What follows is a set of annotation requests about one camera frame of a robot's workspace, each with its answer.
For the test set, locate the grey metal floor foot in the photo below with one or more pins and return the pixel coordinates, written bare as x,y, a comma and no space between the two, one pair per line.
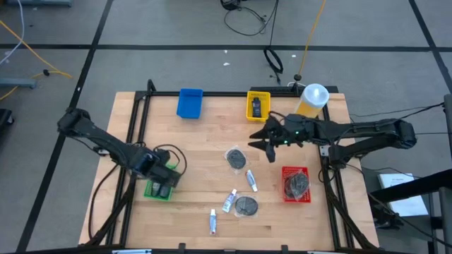
17,83

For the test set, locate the green plastic basket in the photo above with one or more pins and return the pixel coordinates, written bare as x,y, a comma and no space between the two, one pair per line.
148,193

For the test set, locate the black tube with blue label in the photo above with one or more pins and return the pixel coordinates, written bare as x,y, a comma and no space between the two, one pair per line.
256,104

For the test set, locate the black slanted beam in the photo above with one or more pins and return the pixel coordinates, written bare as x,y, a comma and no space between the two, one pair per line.
416,185

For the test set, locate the yellow wipes canister white lid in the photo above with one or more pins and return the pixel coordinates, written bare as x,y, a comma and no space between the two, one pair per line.
312,97

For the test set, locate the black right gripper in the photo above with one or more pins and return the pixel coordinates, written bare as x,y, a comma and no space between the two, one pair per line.
270,153

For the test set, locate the white paper box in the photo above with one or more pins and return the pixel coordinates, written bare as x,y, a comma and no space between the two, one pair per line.
399,183

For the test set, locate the blue plastic basket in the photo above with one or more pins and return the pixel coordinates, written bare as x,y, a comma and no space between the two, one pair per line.
189,104

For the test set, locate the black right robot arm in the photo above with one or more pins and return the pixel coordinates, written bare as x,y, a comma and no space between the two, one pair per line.
353,130

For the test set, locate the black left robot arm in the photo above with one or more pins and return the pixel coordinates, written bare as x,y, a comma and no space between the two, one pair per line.
106,143

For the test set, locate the black metal table frame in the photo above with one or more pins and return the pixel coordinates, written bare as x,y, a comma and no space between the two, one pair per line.
219,94

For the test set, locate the yellow plastic basket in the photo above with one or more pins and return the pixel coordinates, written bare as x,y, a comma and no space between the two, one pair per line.
249,106

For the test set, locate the black floor device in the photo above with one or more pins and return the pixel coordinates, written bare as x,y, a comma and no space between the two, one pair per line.
230,4

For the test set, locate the small black round knob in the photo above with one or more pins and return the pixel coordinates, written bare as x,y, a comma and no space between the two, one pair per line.
297,77

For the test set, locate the red plastic basket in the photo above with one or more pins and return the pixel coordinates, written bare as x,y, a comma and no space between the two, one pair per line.
286,170

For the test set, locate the small white toothpaste tube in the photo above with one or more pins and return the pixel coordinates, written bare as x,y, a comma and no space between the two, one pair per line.
251,180
229,200
212,222

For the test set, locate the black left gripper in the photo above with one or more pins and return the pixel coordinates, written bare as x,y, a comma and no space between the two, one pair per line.
166,177

